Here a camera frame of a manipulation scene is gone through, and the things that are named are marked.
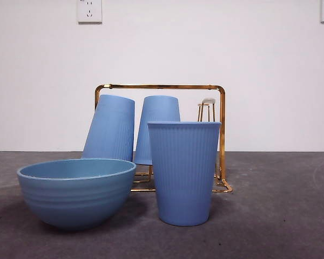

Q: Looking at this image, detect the blue ribbed plastic cup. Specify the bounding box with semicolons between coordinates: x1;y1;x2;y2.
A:
134;96;181;165
147;120;222;227
82;93;136;162

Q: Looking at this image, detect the gold wire cup rack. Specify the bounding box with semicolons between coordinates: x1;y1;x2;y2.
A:
93;83;234;194

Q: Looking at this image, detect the blue ribbed bowl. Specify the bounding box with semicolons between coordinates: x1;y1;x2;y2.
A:
16;158;138;231

